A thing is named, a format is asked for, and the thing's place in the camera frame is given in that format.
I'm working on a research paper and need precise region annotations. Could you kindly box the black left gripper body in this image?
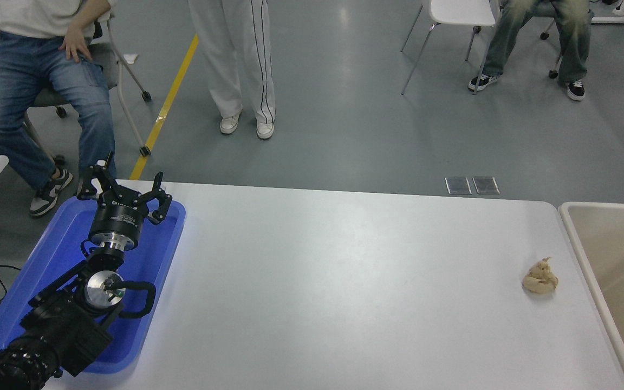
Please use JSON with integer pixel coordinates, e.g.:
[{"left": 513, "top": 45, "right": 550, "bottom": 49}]
[{"left": 89, "top": 194, "right": 151, "bottom": 244}]

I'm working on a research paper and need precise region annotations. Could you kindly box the person's left hand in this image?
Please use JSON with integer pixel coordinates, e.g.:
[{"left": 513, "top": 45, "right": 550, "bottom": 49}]
[{"left": 58, "top": 24, "right": 93, "bottom": 62}]

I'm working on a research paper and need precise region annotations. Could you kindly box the blue plastic tray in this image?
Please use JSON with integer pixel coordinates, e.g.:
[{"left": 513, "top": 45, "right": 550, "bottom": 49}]
[{"left": 0, "top": 196, "right": 187, "bottom": 374}]

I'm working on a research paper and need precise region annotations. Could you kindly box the standing person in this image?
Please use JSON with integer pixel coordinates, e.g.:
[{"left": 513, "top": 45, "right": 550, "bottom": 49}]
[{"left": 187, "top": 0, "right": 277, "bottom": 140}]

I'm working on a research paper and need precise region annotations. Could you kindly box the metal floor socket cover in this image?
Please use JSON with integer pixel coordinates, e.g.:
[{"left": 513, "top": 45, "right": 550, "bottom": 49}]
[
  {"left": 445, "top": 177, "right": 472, "bottom": 196},
  {"left": 473, "top": 177, "right": 501, "bottom": 196}
]

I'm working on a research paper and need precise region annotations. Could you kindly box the white chair with metal legs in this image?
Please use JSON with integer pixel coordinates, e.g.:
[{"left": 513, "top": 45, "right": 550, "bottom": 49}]
[{"left": 400, "top": 0, "right": 497, "bottom": 96}]

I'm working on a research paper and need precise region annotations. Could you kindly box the crumpled tan paper ball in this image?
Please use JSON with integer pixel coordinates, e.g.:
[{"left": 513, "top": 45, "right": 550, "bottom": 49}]
[{"left": 522, "top": 257, "right": 560, "bottom": 295}]

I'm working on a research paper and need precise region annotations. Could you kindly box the white rolling chair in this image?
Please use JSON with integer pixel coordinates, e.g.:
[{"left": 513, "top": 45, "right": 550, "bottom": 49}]
[{"left": 531, "top": 0, "right": 564, "bottom": 80}]

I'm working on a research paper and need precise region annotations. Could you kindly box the seated person with black shoes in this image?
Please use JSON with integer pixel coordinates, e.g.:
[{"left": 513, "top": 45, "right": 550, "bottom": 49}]
[{"left": 468, "top": 0, "right": 595, "bottom": 102}]

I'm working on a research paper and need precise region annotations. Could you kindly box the large pale bin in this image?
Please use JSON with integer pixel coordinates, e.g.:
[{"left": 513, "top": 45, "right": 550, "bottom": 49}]
[{"left": 558, "top": 202, "right": 624, "bottom": 390}]

